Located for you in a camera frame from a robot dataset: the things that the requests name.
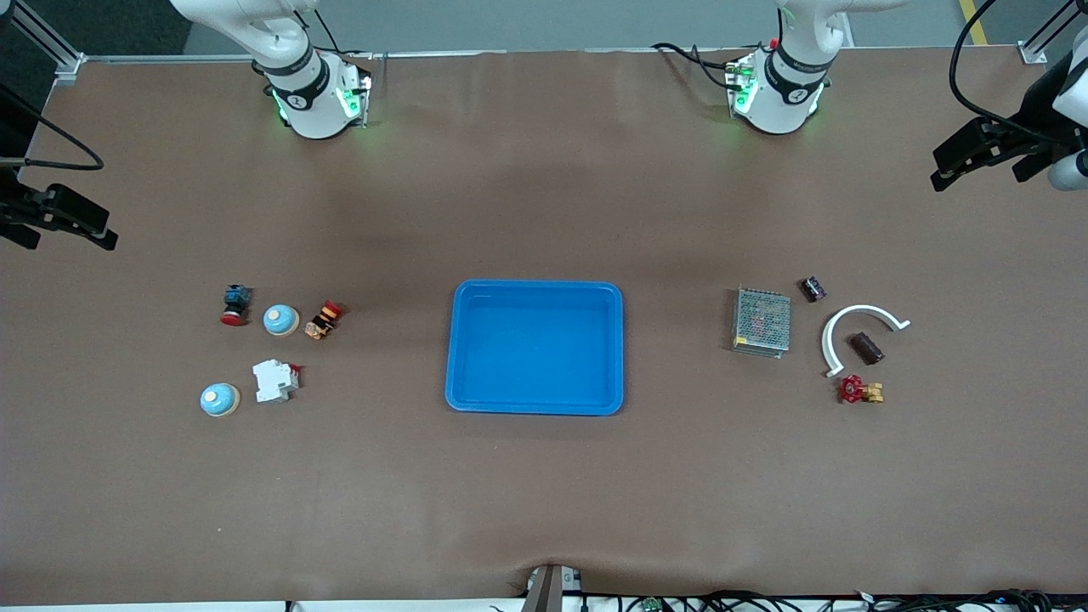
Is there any aluminium frame post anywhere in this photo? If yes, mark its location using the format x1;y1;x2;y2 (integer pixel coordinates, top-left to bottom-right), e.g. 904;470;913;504
0;0;88;86
1018;0;1076;65

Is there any black left arm base cable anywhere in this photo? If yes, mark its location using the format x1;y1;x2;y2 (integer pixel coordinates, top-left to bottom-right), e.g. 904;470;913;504
651;41;742;91

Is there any white curved plastic bracket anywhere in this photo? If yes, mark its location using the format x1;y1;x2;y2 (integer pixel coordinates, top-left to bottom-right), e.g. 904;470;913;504
820;304;912;378

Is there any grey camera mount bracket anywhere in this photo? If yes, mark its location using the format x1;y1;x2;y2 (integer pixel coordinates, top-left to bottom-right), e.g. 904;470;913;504
520;563;584;612

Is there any white circuit breaker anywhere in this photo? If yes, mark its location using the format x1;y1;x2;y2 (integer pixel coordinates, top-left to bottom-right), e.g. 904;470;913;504
252;359;303;405

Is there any metal mesh power supply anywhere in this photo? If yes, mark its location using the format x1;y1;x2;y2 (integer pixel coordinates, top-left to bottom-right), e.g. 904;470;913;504
732;286;792;360

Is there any black cable bundle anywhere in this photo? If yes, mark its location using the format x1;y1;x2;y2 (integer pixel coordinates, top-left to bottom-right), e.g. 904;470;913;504
583;588;1063;612

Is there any red handle brass valve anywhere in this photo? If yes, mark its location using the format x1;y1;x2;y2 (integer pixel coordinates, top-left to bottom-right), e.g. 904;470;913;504
839;374;886;405

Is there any brown table cover mat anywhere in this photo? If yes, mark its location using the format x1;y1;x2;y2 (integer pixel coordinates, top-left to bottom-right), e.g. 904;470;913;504
0;47;1088;606

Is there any red orange selector switch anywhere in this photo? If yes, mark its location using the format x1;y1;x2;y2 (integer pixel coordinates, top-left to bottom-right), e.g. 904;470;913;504
304;300;344;342

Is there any blue plastic tray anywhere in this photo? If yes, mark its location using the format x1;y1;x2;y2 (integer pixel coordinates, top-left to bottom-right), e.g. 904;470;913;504
445;280;625;417

